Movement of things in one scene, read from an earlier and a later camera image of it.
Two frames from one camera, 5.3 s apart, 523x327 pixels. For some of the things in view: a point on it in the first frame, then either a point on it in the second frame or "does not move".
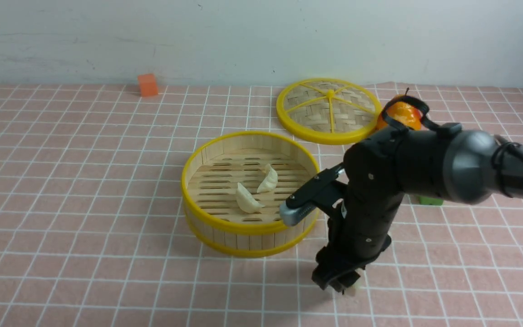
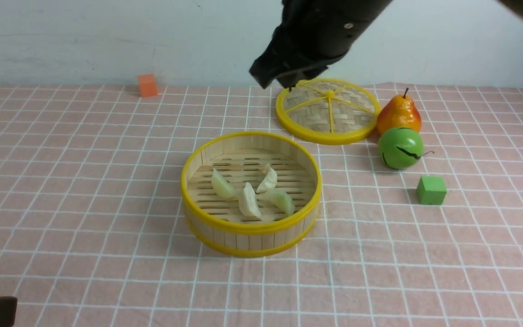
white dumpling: [270, 181] does not move
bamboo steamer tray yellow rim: [234, 185] does not move
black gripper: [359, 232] to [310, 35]
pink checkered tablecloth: [78, 217] does not move
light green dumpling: [350, 291] to [282, 199]
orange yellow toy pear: [406, 114] does not move
